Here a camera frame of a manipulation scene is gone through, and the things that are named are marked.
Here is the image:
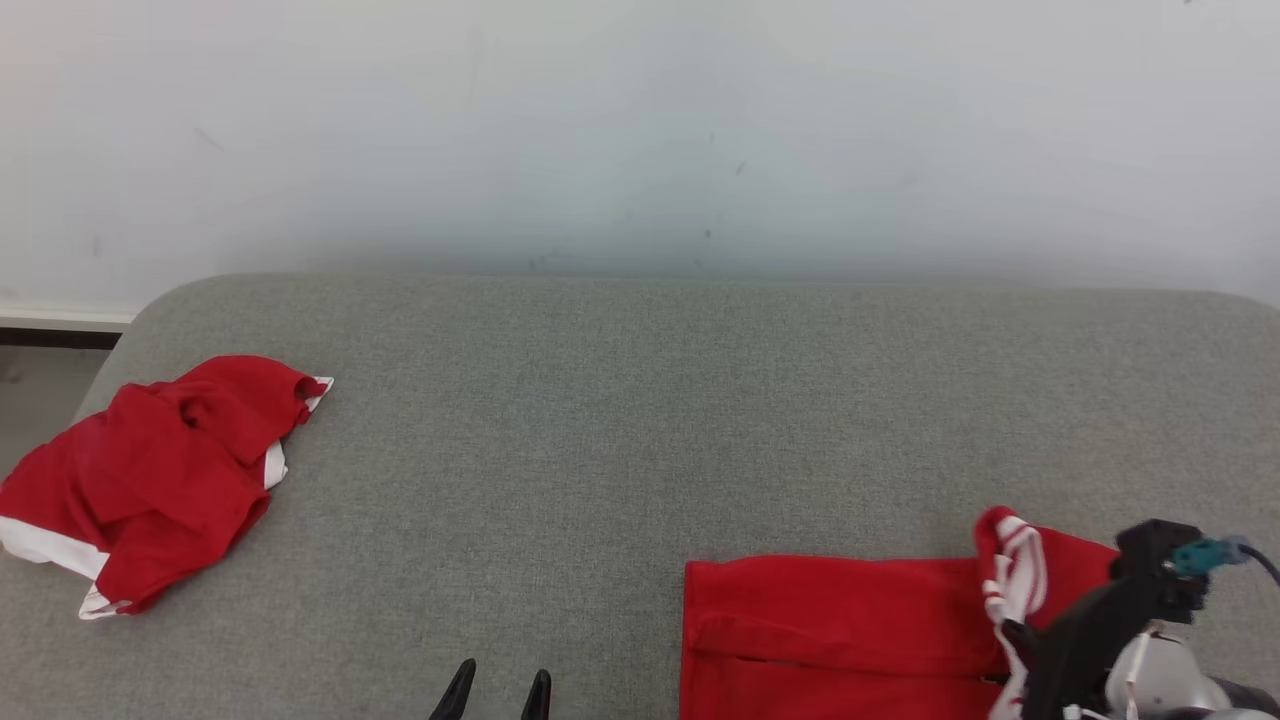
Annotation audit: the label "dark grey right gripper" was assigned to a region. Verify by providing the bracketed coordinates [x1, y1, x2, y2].
[1001, 582, 1152, 720]

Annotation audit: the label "red jersey with white sleeves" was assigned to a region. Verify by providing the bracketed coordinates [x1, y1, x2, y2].
[680, 506, 1123, 720]

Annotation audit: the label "red shorts with white band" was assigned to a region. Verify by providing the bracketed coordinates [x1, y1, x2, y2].
[0, 355, 335, 621]

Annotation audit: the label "white and black baseboard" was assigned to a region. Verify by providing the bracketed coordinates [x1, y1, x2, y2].
[0, 308, 133, 350]

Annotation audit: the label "camera cable with teal plug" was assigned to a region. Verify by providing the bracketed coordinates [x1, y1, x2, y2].
[1172, 536, 1280, 588]

